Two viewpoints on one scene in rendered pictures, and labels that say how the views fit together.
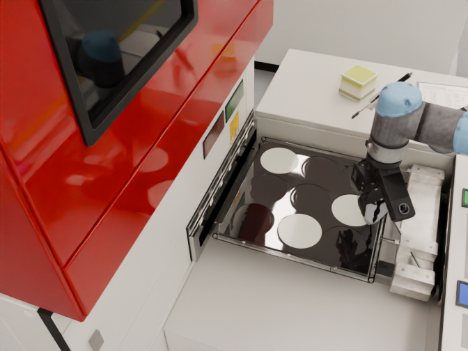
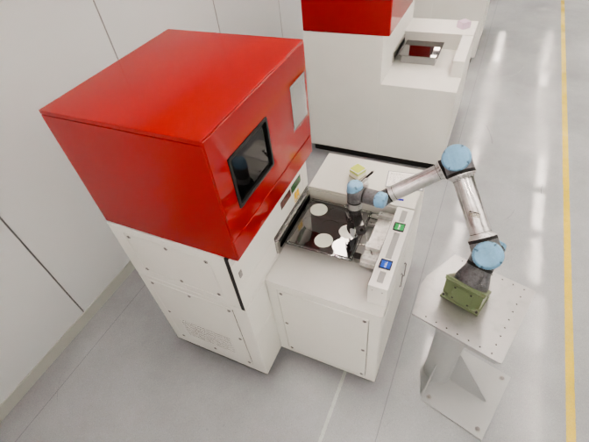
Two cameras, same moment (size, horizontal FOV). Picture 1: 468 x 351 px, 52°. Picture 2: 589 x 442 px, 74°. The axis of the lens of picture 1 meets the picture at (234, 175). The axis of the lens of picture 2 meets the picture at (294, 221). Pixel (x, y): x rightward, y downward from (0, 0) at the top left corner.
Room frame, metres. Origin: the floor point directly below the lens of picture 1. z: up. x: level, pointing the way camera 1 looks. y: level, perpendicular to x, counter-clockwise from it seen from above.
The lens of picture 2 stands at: (-0.71, -0.20, 2.48)
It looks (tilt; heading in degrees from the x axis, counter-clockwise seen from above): 45 degrees down; 8
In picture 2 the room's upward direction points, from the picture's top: 8 degrees counter-clockwise
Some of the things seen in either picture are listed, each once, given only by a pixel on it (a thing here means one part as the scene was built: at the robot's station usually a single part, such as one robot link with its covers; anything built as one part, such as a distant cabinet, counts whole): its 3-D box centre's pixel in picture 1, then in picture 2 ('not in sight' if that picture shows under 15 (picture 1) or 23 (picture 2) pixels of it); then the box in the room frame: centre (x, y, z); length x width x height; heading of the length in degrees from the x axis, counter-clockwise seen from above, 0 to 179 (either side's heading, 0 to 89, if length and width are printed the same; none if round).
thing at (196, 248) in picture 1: (227, 184); (294, 220); (0.86, 0.02, 0.89); 0.44 x 0.02 x 0.10; 158
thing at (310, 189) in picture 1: (308, 199); (329, 226); (0.79, -0.18, 0.90); 0.34 x 0.34 x 0.01; 68
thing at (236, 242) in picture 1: (289, 257); (317, 251); (0.62, -0.12, 0.90); 0.37 x 0.01 x 0.01; 68
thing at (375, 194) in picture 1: (377, 171); (353, 214); (0.73, -0.31, 1.05); 0.09 x 0.08 x 0.12; 13
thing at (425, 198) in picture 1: (418, 230); (377, 240); (0.71, -0.43, 0.87); 0.36 x 0.08 x 0.03; 158
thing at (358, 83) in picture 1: (358, 83); (358, 173); (1.13, -0.36, 1.00); 0.07 x 0.07 x 0.07; 42
